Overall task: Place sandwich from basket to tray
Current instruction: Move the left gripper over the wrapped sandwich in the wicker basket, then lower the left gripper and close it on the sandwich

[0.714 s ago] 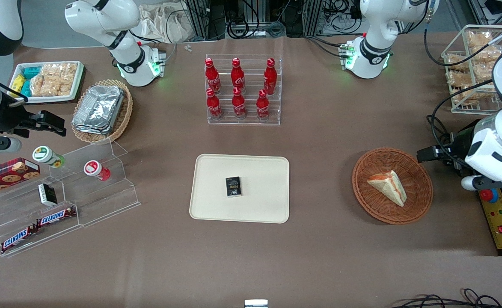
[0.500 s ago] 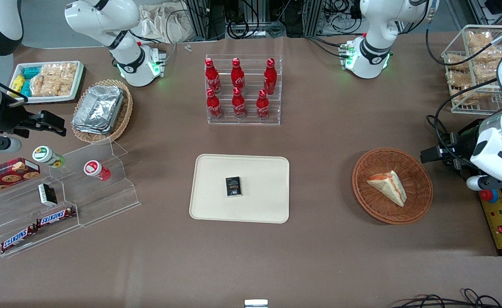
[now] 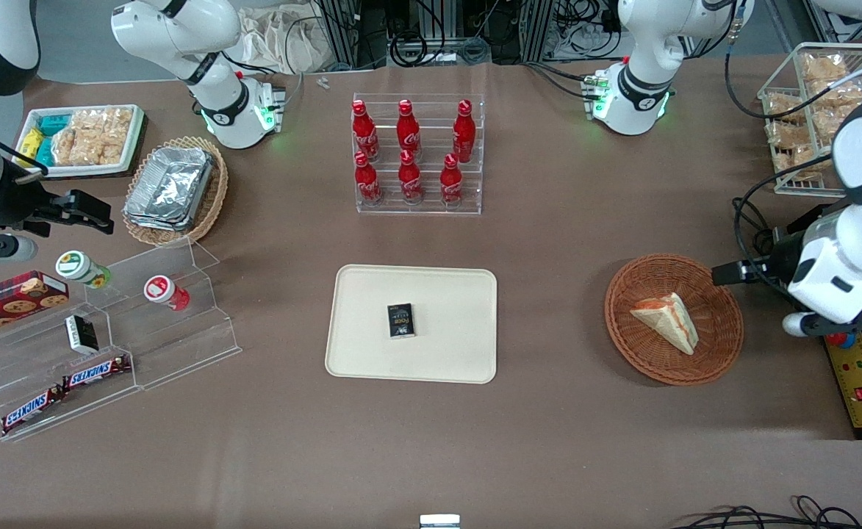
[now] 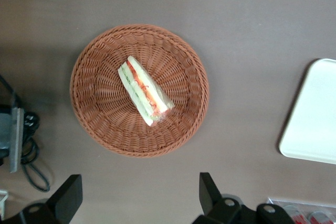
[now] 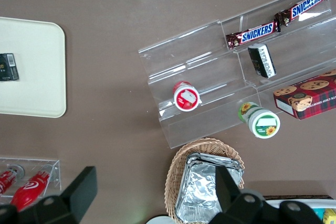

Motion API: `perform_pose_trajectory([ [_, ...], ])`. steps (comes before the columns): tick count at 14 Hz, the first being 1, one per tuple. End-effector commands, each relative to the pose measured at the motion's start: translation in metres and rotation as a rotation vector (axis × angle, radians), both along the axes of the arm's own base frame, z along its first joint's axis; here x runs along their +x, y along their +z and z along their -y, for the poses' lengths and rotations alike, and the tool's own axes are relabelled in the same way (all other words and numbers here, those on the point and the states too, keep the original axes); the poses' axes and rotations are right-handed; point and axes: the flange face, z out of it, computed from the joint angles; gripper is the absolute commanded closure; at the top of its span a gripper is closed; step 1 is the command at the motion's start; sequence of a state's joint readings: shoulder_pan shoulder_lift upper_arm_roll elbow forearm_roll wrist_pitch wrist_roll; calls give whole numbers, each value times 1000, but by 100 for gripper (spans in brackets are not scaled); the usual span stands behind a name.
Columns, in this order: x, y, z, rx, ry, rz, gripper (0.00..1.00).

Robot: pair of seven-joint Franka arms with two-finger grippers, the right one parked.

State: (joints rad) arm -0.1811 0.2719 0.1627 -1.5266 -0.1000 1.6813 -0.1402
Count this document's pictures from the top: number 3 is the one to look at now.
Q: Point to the triangular sandwich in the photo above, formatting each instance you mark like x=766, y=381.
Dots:
x=662, y=319

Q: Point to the green lid drink cup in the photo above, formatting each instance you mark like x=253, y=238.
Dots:
x=78, y=268

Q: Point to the cream plastic tray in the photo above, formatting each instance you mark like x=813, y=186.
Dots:
x=372, y=330

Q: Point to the Snickers chocolate bar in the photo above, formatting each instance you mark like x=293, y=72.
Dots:
x=32, y=409
x=96, y=372

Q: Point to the white rectangular snack tray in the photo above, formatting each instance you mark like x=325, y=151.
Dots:
x=70, y=171

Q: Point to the aluminium foil tray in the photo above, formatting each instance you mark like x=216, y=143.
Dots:
x=170, y=187

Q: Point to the small silver white box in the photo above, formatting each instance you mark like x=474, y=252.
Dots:
x=439, y=522

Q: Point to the red cookie box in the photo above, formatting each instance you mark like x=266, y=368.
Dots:
x=12, y=301

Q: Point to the white cloth bag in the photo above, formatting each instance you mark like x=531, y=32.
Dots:
x=284, y=40

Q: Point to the red cola bottle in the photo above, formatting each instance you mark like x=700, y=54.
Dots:
x=464, y=134
x=451, y=184
x=367, y=182
x=408, y=131
x=364, y=132
x=410, y=181

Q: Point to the red emergency stop button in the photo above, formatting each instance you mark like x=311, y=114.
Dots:
x=841, y=341

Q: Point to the clear rice cracker bag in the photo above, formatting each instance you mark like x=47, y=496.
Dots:
x=789, y=134
x=116, y=136
x=824, y=67
x=842, y=95
x=65, y=147
x=798, y=162
x=782, y=104
x=87, y=139
x=827, y=123

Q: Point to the round brown wicker basket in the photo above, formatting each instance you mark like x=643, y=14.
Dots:
x=666, y=367

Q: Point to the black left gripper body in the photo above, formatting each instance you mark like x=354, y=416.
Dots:
x=786, y=259

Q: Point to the aluminium frame rack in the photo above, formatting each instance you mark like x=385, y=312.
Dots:
x=339, y=29

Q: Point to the red lid drink cup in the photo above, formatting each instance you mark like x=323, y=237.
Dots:
x=162, y=290

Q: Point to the teal snack packet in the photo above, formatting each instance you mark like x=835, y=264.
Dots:
x=54, y=125
x=45, y=150

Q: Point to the small black white box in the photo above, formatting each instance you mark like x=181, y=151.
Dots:
x=81, y=334

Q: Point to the small black card box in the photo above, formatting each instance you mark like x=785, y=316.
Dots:
x=401, y=321

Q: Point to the clear acrylic bottle rack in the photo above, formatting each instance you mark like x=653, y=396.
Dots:
x=434, y=117

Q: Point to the yellow snack packet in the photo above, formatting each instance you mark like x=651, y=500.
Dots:
x=30, y=143

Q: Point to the white Franka left arm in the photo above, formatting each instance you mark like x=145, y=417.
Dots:
x=651, y=66

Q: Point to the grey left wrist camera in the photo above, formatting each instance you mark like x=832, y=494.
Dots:
x=796, y=323

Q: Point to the brown table cloth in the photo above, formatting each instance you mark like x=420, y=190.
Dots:
x=254, y=455

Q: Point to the white Franka right arm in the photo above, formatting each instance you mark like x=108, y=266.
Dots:
x=181, y=37

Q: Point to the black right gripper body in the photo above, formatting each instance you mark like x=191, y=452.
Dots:
x=20, y=205

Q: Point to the oval tan wicker basket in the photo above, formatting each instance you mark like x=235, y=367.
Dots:
x=210, y=198

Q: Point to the clear acrylic stepped shelf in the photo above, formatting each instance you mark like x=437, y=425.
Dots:
x=181, y=345

